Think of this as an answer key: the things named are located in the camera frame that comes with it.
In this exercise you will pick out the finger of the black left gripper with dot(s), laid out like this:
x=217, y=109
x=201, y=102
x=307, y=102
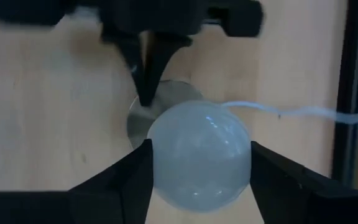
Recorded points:
x=160, y=53
x=129, y=46

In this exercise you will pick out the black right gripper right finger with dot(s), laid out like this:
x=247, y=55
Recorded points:
x=306, y=202

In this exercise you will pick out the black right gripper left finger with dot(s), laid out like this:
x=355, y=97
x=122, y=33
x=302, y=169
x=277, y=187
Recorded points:
x=104, y=202

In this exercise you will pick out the metal lamp socket base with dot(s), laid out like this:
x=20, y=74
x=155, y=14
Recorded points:
x=179, y=93

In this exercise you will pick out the white lightbulb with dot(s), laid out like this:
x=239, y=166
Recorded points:
x=197, y=155

